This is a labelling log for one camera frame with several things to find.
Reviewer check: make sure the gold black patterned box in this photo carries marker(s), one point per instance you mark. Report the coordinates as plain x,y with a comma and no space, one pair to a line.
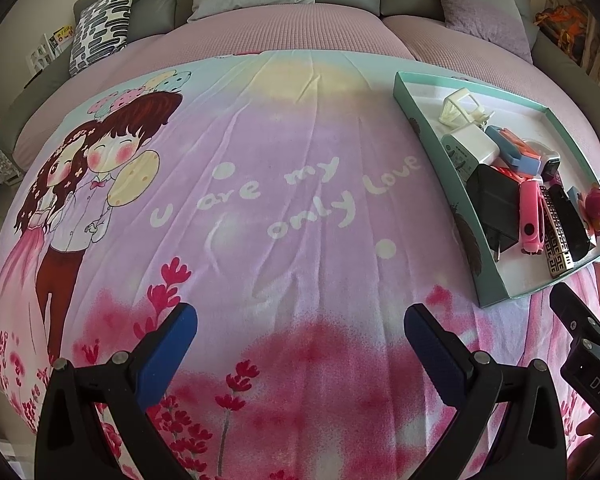
555,245

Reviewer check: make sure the black power adapter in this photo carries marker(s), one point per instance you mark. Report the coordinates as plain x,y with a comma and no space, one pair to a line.
495,195

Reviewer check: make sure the person's right hand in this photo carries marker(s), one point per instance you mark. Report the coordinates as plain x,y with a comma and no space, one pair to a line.
592,427

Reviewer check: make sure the teal cardboard box tray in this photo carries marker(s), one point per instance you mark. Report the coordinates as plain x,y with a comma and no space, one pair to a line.
430,100

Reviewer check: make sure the pink helmet toy dog figure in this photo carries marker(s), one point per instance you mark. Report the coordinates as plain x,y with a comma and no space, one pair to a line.
597,205

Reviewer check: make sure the printed cartoon blanket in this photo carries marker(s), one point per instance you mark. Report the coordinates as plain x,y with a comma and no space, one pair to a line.
280,160

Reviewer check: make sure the blue orange plastic toy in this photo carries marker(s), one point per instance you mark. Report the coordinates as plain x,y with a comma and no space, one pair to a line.
510,147

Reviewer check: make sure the yellow book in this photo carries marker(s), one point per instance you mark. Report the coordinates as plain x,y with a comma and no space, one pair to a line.
62,34

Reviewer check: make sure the black rectangular box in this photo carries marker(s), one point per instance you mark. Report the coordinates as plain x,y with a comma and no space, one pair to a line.
572,225

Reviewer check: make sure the orange bag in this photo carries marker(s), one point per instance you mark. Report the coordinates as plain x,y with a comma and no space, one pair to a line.
565,25

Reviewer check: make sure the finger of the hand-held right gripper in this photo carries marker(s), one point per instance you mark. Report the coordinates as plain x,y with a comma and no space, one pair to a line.
567,305

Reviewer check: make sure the lilac fuzzy pillow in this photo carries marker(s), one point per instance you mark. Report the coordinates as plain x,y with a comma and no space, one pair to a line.
480,5

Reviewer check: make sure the cream plastic piece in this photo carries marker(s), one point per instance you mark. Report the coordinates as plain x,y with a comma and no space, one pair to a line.
455,105

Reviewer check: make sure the pink wrist watch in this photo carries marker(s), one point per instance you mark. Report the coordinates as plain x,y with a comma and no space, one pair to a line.
530,215

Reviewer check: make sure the pink quilted sofa cover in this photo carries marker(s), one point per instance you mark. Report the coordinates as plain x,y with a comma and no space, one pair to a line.
305,30

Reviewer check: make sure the white letter decoration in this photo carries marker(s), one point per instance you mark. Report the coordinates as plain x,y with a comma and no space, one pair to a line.
42,55

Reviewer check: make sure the white plastic toy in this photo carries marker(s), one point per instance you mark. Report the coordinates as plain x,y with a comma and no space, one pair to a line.
547,160

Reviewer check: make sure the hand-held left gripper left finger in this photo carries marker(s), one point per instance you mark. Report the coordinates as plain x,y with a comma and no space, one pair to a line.
172,340

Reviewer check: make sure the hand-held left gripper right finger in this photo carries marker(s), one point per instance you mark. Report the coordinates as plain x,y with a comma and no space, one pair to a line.
432,350

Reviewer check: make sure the black white patterned pillow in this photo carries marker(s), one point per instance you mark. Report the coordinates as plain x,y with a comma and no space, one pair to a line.
100,25

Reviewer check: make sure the white power adapter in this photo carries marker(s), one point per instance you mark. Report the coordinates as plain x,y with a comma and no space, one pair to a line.
472,145

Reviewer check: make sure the white lace cloth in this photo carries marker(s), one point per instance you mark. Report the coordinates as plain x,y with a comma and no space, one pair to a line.
2,165

